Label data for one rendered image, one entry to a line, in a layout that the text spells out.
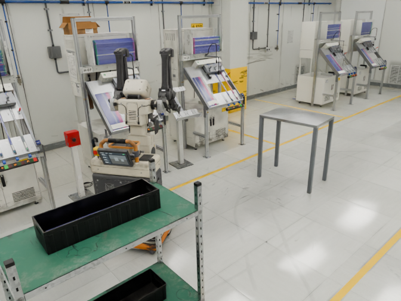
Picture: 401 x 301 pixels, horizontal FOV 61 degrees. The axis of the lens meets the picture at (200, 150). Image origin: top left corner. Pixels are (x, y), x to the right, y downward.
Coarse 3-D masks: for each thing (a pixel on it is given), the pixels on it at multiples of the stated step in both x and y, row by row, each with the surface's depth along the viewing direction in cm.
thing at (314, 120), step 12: (276, 108) 418; (276, 120) 380; (288, 120) 370; (300, 120) 368; (312, 120) 367; (324, 120) 366; (276, 132) 433; (276, 144) 438; (312, 144) 359; (276, 156) 444; (312, 156) 363; (312, 168) 367; (324, 168) 403; (312, 180) 375; (324, 180) 407
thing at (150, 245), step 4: (164, 232) 298; (164, 236) 296; (148, 240) 283; (152, 240) 281; (140, 244) 285; (144, 244) 284; (148, 244) 283; (152, 244) 283; (136, 248) 288; (140, 248) 286; (144, 248) 285; (148, 248) 284; (152, 248) 283
